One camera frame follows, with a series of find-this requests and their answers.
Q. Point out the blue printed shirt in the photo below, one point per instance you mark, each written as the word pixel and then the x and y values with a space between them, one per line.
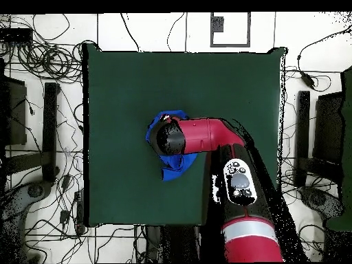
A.
pixel 176 167

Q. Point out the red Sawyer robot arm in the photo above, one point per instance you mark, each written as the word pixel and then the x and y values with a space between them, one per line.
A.
pixel 206 134

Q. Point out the black flat box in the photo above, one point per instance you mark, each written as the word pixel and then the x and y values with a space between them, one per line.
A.
pixel 15 35

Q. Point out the dark green table cloth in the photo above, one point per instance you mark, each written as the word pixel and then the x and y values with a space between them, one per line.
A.
pixel 123 82

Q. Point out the dark grey square tag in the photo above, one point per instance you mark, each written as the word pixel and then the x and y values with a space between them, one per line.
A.
pixel 218 24

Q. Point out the black power strip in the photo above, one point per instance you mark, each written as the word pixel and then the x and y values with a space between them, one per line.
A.
pixel 79 209

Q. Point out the small black adapter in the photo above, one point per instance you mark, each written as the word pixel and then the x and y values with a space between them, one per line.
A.
pixel 64 216

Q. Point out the black power adapter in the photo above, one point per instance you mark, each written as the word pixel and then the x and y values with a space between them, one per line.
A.
pixel 307 79

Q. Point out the grey chair base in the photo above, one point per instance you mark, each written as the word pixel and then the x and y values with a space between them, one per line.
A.
pixel 35 190
pixel 316 198

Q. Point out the dark box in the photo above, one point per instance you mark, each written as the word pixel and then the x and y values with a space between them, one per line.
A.
pixel 328 129
pixel 15 115

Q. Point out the green hanging cloth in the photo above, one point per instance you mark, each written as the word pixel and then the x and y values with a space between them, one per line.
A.
pixel 348 137

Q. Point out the grey square floor frame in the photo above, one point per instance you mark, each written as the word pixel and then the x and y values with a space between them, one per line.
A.
pixel 230 44

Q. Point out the black frame leg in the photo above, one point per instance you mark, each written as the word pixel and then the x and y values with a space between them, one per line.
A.
pixel 302 132
pixel 50 123

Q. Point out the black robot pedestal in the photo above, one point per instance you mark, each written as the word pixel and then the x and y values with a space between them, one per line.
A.
pixel 176 242

